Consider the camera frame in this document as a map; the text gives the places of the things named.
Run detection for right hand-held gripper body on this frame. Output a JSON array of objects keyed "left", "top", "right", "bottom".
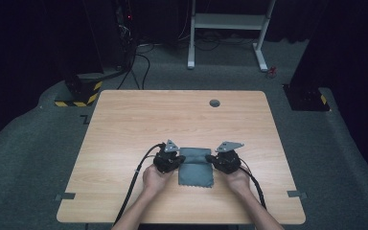
[{"left": 212, "top": 141, "right": 245, "bottom": 175}]

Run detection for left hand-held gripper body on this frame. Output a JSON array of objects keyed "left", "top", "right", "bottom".
[{"left": 152, "top": 139, "right": 182, "bottom": 174}]

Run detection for grey cloth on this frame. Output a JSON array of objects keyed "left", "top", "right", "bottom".
[{"left": 177, "top": 147, "right": 215, "bottom": 189}]

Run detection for person's left hand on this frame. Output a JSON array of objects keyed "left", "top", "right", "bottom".
[{"left": 142, "top": 164, "right": 174, "bottom": 196}]

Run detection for person's right hand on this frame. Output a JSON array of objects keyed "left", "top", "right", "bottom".
[{"left": 221, "top": 168, "right": 252, "bottom": 198}]

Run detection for grey tape strip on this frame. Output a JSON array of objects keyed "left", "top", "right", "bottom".
[
  {"left": 287, "top": 190, "right": 309, "bottom": 200},
  {"left": 55, "top": 192, "right": 77, "bottom": 202}
]

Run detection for black stand base yellow mark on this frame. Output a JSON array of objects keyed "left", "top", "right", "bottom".
[{"left": 282, "top": 83, "right": 332, "bottom": 113}]

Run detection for black yellow striped stand base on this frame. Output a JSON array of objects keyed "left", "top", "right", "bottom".
[{"left": 54, "top": 74, "right": 104, "bottom": 108}]

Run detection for black equipment rack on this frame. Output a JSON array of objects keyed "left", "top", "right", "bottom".
[{"left": 113, "top": 0, "right": 138, "bottom": 70}]

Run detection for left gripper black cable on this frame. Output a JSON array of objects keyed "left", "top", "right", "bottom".
[{"left": 112, "top": 143, "right": 167, "bottom": 226}]

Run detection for black floor cables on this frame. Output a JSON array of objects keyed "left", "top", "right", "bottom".
[{"left": 116, "top": 39, "right": 180, "bottom": 91}]

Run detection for white metal stand frame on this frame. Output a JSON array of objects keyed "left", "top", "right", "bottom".
[{"left": 186, "top": 0, "right": 277, "bottom": 73}]

